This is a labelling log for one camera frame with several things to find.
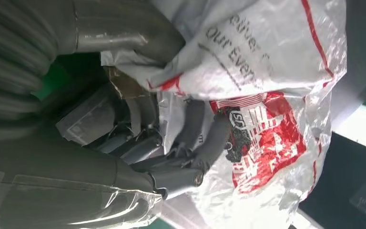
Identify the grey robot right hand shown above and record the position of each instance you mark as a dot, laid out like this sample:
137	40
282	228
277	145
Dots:
60	164

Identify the green conveyor belt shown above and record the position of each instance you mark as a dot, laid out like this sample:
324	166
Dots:
52	79

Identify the black scanner column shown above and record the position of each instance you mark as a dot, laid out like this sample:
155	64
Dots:
334	177

